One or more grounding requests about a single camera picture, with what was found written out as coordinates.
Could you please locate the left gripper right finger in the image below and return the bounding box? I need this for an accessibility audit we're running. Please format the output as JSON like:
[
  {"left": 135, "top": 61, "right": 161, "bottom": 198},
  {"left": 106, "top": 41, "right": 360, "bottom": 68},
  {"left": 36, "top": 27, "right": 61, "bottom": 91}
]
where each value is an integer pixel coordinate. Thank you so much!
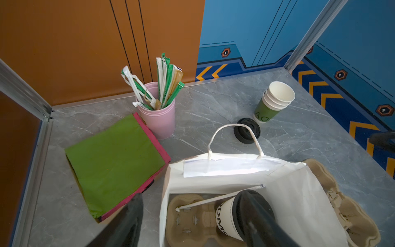
[{"left": 240, "top": 190, "right": 298, "bottom": 247}]

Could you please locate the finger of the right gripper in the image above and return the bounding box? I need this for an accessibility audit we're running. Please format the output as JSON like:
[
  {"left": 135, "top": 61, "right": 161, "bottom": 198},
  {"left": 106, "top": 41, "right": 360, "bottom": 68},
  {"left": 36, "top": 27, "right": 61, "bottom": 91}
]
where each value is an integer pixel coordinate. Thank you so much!
[{"left": 369, "top": 131, "right": 395, "bottom": 151}]

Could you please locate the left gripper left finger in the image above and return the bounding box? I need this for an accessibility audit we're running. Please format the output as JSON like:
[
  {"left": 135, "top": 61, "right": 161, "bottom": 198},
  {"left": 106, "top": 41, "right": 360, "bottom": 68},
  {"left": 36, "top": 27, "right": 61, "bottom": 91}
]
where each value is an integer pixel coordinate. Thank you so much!
[{"left": 88, "top": 193, "right": 144, "bottom": 247}]

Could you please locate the white paper coffee cup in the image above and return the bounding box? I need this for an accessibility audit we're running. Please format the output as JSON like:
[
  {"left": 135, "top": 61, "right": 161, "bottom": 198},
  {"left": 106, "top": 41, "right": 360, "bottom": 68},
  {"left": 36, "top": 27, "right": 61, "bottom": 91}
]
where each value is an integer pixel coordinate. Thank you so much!
[{"left": 216, "top": 197, "right": 243, "bottom": 241}]

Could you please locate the pulp cup carrier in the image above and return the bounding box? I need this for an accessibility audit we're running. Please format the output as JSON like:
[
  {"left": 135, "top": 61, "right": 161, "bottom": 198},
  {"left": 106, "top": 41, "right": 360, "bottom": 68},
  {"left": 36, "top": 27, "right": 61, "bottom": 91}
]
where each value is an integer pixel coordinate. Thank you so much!
[
  {"left": 165, "top": 194, "right": 246, "bottom": 247},
  {"left": 303, "top": 158, "right": 381, "bottom": 247}
]

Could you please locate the green napkin stack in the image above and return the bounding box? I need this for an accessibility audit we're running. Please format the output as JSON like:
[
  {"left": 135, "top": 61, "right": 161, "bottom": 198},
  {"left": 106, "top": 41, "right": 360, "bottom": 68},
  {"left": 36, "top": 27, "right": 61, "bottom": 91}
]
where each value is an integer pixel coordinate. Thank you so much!
[{"left": 65, "top": 114, "right": 164, "bottom": 219}]

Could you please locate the cartoon paper gift bag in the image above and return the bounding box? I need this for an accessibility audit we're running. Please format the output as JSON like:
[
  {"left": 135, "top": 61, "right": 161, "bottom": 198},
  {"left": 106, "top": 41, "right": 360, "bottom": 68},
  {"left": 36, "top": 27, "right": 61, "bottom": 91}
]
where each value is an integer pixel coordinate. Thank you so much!
[{"left": 158, "top": 123, "right": 349, "bottom": 247}]

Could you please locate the black cup lid stack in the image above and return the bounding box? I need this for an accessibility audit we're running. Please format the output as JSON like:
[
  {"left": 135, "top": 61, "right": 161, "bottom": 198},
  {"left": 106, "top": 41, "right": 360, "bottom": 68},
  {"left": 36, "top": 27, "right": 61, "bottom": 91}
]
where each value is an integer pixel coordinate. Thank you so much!
[{"left": 234, "top": 118, "right": 261, "bottom": 144}]

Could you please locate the stack of paper cups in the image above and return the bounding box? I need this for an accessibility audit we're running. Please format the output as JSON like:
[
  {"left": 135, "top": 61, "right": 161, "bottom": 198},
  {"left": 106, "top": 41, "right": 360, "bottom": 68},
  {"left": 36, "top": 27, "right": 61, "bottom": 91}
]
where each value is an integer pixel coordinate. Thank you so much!
[{"left": 254, "top": 81, "right": 296, "bottom": 123}]

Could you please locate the pink napkin stack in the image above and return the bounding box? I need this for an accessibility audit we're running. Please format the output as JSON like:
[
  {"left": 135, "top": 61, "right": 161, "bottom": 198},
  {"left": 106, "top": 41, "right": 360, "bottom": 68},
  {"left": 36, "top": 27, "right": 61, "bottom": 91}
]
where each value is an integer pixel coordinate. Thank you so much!
[{"left": 97, "top": 113, "right": 171, "bottom": 222}]

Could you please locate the pink straw holder cup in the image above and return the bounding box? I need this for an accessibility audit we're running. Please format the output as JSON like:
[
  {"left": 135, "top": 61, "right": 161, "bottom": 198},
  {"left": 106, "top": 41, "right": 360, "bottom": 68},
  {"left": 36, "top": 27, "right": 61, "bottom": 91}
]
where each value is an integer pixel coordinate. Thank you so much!
[{"left": 137, "top": 100, "right": 176, "bottom": 140}]

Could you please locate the bundle of wrapped straws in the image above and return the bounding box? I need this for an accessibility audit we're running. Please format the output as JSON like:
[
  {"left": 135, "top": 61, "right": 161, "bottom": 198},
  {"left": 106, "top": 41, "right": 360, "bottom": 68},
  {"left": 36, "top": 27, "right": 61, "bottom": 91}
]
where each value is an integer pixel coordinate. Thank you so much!
[{"left": 121, "top": 53, "right": 185, "bottom": 111}]

